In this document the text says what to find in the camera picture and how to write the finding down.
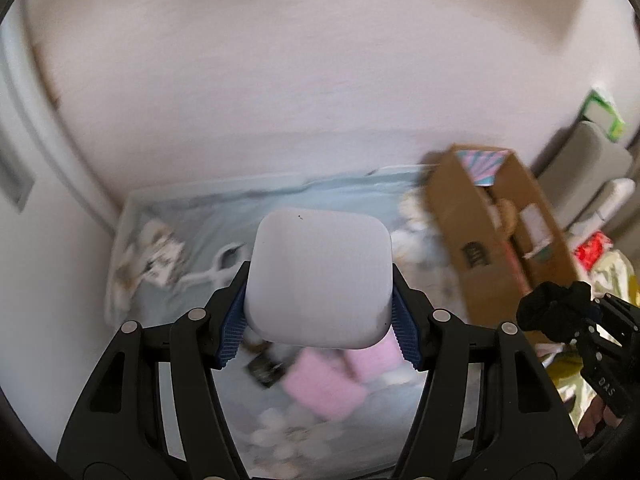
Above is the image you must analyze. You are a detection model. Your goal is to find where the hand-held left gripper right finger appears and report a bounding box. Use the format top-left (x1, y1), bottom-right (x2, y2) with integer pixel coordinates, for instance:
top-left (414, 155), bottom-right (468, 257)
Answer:
top-left (390, 262), bottom-right (586, 480)

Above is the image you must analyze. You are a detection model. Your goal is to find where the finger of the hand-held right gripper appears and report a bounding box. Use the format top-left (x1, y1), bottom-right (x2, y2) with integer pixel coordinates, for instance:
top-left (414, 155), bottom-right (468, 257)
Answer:
top-left (590, 294), bottom-right (640, 346)

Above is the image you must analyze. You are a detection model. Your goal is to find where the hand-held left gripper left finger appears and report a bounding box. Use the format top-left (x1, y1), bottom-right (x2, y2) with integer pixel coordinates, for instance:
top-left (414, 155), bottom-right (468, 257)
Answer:
top-left (56, 260), bottom-right (251, 480)

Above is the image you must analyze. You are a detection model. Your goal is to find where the pink fluffy towel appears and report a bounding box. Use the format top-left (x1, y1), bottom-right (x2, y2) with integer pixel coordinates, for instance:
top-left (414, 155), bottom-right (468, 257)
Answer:
top-left (345, 335), bottom-right (398, 381)
top-left (282, 349), bottom-right (366, 421)

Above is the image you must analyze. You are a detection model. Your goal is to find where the black sock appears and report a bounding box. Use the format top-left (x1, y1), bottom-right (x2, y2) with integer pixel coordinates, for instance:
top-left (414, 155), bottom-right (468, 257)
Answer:
top-left (516, 281), bottom-right (593, 346)

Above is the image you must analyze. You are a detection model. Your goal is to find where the white rounded square box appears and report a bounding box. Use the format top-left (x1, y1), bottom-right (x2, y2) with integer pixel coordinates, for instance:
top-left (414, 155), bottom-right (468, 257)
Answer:
top-left (243, 208), bottom-right (392, 350)

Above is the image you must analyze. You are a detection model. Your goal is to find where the brown cardboard box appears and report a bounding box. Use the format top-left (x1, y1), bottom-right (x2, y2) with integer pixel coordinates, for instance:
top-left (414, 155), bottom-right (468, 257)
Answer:
top-left (425, 144), bottom-right (588, 346)

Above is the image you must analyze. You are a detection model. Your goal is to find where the person's right hand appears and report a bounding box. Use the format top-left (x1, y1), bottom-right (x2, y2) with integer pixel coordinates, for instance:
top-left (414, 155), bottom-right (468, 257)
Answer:
top-left (576, 400), bottom-right (621, 441)

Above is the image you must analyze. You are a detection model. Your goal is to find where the small black packet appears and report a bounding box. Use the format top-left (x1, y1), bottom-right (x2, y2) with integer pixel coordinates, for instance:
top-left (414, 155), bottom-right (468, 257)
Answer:
top-left (247, 342), bottom-right (296, 388)

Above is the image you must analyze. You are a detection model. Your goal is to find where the red patterned packet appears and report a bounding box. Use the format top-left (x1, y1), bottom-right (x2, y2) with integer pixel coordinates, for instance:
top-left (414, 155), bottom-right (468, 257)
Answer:
top-left (572, 232), bottom-right (613, 273)

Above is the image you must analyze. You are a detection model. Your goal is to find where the floral patterned packet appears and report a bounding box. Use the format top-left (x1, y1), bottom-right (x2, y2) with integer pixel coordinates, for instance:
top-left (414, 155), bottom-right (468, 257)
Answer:
top-left (132, 222), bottom-right (186, 288)

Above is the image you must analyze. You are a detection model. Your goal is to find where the brown plush toy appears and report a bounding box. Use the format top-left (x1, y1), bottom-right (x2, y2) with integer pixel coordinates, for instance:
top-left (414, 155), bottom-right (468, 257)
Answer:
top-left (492, 199), bottom-right (521, 233)

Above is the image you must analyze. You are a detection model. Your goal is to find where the light blue floral blanket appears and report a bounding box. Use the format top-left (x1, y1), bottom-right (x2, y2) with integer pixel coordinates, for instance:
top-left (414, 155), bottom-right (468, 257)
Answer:
top-left (105, 165), bottom-right (481, 476)

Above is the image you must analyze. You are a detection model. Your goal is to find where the pink blue striped card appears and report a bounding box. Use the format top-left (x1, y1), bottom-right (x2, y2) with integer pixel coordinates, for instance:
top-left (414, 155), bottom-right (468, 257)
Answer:
top-left (452, 147), bottom-right (508, 188)

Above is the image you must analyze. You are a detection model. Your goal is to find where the green tissue box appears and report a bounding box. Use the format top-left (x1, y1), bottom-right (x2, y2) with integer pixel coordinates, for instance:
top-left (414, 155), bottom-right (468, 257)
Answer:
top-left (580, 89), bottom-right (626, 142)

